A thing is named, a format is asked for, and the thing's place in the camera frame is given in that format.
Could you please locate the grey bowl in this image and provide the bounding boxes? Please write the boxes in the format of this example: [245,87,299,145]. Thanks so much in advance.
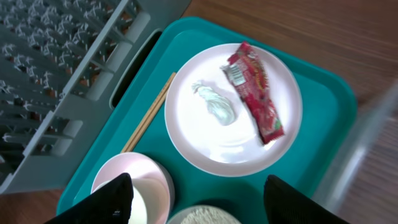
[167,205,241,224]

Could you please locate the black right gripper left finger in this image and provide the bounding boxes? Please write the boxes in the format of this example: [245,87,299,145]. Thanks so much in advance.
[46,173,134,224]

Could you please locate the white paper cup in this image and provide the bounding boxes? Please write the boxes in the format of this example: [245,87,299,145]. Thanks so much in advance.
[128,179,148,224]

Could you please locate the wooden chopstick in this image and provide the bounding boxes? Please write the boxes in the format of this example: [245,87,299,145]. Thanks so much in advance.
[124,83,171,153]
[120,72,177,153]

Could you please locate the clear plastic bin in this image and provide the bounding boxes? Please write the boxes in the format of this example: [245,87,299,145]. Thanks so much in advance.
[312,80,397,214]

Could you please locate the white rice grains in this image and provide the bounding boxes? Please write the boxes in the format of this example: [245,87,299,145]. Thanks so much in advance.
[181,207,241,224]

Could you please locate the red snack wrapper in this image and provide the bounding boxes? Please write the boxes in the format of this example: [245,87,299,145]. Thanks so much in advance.
[221,42,284,144]

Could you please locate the white round plate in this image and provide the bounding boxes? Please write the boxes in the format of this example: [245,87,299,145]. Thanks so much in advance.
[164,44,303,177]

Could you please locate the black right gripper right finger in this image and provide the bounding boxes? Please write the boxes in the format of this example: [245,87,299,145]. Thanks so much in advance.
[264,175,348,224]

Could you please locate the white tissue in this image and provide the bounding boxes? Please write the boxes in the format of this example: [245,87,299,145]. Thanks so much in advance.
[192,81,236,126]

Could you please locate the pink shallow bowl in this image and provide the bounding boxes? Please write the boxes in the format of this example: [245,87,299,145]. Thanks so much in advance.
[91,152,175,224]

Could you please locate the grey dishwasher rack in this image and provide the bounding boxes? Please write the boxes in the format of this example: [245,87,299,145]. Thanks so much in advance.
[1,0,189,194]

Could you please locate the teal plastic tray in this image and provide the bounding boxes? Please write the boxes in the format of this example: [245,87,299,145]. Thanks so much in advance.
[57,17,357,223]

